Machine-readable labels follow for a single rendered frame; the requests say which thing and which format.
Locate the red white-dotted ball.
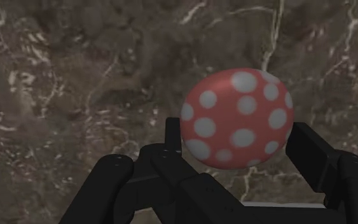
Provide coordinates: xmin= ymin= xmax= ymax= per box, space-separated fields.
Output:
xmin=179 ymin=67 xmax=295 ymax=171

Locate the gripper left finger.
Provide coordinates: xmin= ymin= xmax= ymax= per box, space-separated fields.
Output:
xmin=58 ymin=117 xmax=247 ymax=224

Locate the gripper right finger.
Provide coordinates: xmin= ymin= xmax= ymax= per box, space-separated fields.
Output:
xmin=285 ymin=122 xmax=358 ymax=224

